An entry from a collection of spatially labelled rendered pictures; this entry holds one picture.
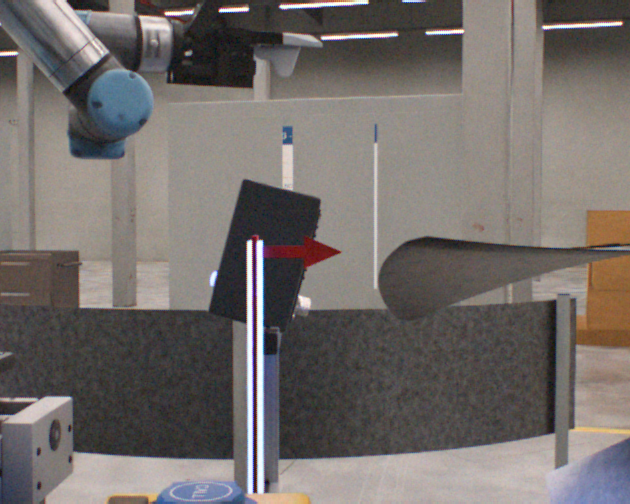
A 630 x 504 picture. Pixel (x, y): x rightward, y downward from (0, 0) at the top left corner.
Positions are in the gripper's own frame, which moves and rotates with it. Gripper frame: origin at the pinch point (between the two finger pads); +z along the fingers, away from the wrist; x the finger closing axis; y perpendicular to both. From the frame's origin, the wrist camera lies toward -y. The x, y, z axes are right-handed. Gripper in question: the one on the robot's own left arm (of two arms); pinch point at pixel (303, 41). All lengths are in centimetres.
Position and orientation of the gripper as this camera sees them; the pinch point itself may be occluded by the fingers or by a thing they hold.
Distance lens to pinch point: 137.6
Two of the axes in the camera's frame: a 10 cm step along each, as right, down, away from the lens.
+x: 3.9, 1.8, -9.0
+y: -0.6, 9.8, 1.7
